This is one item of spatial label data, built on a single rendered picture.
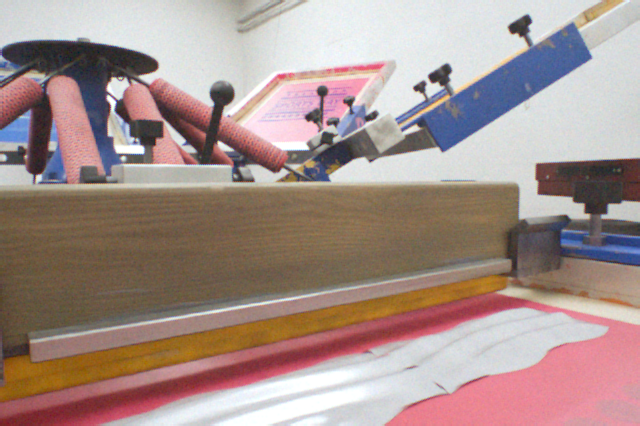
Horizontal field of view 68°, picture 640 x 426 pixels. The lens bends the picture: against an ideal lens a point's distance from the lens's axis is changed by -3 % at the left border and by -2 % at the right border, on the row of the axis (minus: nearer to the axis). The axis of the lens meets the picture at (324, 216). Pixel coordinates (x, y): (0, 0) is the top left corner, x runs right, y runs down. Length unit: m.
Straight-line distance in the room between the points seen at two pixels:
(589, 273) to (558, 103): 2.05
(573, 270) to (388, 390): 0.29
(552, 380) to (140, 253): 0.22
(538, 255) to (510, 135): 2.17
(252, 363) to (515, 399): 0.14
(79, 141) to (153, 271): 0.54
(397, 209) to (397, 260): 0.04
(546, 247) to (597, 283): 0.05
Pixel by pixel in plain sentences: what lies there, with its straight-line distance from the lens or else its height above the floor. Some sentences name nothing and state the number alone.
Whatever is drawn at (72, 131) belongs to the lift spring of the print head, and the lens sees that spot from 0.80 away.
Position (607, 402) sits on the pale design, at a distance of 0.28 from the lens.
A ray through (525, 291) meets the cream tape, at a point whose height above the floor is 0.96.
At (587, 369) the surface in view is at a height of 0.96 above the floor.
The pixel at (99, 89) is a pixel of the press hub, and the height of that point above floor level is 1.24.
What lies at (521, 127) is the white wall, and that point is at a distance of 2.59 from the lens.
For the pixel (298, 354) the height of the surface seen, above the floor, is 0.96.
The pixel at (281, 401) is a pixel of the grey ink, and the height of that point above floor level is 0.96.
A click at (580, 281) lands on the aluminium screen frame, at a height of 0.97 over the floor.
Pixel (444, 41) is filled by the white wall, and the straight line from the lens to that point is 2.97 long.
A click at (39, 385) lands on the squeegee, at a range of 0.27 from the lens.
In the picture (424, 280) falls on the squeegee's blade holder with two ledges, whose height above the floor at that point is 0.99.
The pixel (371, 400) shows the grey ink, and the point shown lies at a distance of 0.24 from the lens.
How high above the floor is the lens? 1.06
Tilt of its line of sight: 5 degrees down
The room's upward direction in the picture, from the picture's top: straight up
